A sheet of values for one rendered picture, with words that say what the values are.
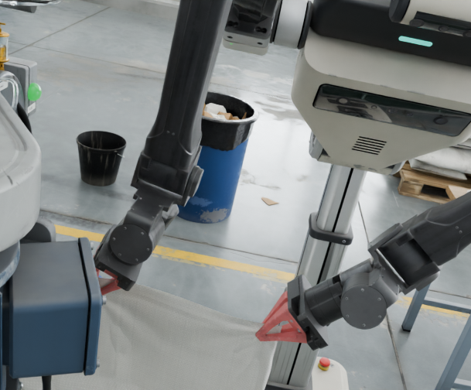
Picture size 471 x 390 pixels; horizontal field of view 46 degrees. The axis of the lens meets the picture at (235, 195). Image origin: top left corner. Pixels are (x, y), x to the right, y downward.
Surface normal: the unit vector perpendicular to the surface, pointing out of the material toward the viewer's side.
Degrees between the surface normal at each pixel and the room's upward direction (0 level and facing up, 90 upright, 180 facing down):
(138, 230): 87
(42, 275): 1
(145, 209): 9
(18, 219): 90
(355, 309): 76
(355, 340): 0
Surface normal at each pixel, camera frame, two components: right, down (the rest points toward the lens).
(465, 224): -0.50, 0.37
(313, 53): 0.08, -0.39
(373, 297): -0.24, 0.15
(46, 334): 0.32, 0.48
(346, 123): -0.18, 0.90
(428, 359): 0.18, -0.88
